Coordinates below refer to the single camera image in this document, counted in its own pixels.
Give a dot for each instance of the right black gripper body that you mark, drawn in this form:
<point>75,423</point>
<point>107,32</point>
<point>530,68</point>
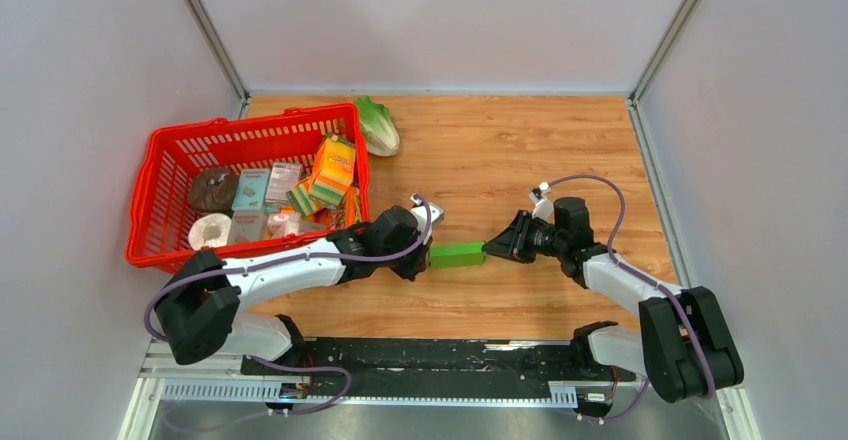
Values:
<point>540,240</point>

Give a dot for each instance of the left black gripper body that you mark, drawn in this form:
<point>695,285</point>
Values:
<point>406,265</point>

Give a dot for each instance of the green paper box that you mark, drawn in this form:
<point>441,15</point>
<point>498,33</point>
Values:
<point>456,255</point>

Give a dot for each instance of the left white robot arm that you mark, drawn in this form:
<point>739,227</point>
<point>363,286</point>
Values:
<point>204,308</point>

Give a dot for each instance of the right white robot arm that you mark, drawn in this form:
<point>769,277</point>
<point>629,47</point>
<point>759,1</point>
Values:
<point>683,345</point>

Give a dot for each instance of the pink small box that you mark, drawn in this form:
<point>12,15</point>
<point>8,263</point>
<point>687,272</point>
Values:
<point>283,177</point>

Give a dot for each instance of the grey pink flat box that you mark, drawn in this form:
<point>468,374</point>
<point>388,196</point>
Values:
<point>247,227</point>

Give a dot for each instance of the teal small box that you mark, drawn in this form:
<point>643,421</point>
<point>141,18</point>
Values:
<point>251,190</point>

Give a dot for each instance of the orange yellow carton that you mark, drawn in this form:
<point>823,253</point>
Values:
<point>333,171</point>

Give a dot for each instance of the green striped sponge pack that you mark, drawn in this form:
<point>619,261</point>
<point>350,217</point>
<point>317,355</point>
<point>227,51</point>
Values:
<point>300,200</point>

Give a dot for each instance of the green lettuce head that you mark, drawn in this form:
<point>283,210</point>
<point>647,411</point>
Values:
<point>381,136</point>

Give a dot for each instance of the pink white small pack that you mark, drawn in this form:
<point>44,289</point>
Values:
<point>281,225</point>

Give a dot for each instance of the red plastic basket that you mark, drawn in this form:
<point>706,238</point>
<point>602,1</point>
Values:
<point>160,214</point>

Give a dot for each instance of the white toilet paper roll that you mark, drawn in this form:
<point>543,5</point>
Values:
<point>209,231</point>

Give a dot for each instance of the brown round bread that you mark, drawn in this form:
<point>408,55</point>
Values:
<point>213,190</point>

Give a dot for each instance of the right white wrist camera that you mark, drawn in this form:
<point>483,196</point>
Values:
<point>543,206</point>

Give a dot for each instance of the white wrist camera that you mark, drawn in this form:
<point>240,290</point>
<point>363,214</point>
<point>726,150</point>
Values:
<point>543,206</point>
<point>425,212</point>

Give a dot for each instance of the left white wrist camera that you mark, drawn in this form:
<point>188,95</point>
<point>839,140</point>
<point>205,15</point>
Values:
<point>425,212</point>

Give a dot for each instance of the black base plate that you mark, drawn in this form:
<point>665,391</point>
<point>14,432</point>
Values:
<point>441,369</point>

